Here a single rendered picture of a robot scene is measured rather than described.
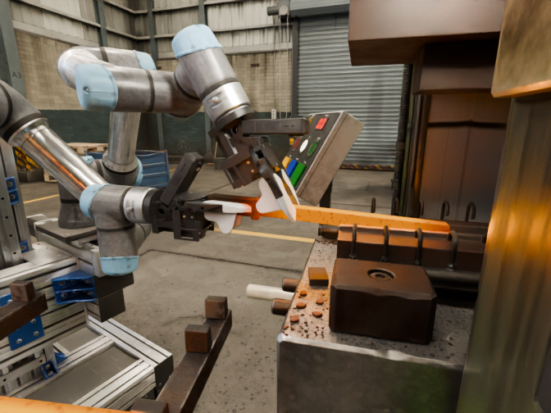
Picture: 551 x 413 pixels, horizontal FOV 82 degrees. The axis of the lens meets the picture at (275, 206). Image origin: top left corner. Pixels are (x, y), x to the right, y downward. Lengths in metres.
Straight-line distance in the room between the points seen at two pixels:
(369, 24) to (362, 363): 0.42
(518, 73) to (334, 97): 8.33
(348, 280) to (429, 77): 0.30
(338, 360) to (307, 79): 8.46
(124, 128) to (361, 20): 0.82
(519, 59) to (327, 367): 0.35
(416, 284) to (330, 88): 8.27
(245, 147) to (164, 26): 10.49
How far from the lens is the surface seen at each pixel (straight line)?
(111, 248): 0.74
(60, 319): 1.34
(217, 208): 0.58
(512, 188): 0.31
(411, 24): 0.49
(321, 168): 0.96
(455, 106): 0.76
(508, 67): 0.29
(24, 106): 0.90
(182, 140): 10.32
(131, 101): 0.62
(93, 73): 0.62
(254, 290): 1.09
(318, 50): 8.80
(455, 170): 0.76
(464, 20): 0.50
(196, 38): 0.59
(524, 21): 0.28
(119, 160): 1.22
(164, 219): 0.67
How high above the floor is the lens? 1.17
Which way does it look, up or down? 15 degrees down
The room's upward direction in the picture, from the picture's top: straight up
